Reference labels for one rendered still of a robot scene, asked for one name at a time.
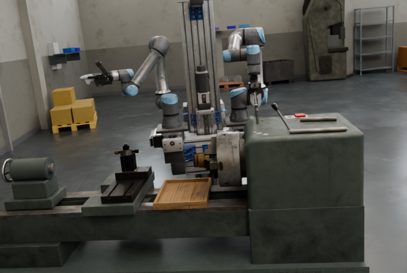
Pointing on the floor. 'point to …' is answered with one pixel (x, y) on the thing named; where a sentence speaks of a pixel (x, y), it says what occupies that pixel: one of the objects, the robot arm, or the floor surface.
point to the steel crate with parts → (278, 71)
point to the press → (317, 26)
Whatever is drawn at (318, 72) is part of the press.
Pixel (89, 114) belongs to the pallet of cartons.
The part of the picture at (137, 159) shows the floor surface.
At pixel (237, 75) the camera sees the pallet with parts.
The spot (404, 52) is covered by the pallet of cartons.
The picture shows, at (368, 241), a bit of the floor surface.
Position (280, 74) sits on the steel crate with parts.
